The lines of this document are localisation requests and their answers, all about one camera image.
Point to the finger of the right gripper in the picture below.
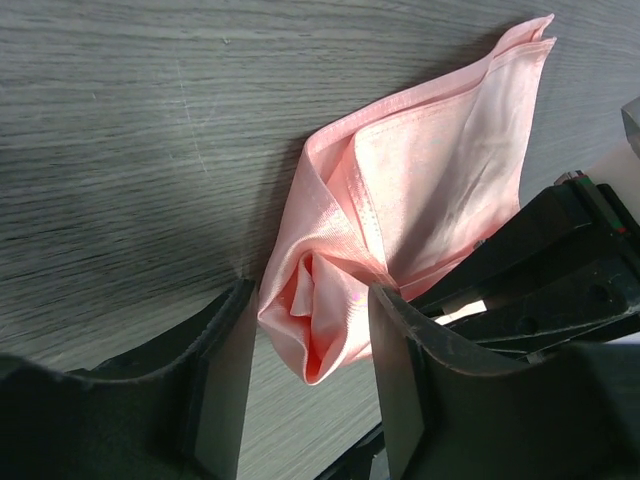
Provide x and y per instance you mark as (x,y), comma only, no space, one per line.
(590,304)
(494,271)

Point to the pink satin napkin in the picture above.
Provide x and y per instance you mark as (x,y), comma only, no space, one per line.
(398,193)

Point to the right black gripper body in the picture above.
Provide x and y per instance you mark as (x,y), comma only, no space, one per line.
(612,230)

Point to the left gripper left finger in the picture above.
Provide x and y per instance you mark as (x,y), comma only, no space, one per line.
(171,408)

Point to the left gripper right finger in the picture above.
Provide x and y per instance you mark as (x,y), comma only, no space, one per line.
(454,410)

